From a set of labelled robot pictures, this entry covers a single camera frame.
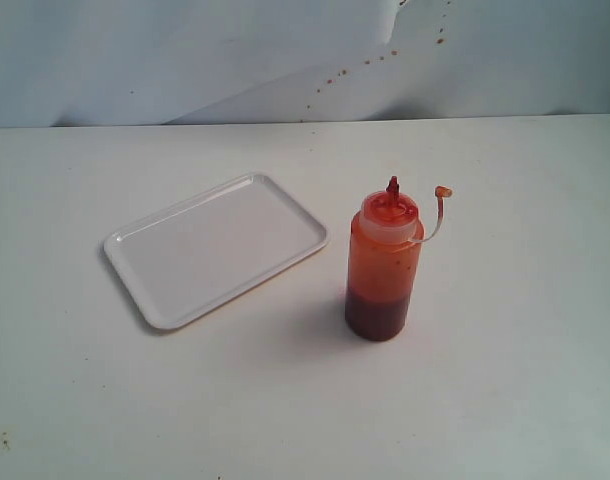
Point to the red sauce squeeze bottle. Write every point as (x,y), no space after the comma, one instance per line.
(386,238)

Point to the white rectangular plastic tray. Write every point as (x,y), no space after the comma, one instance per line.
(193,257)

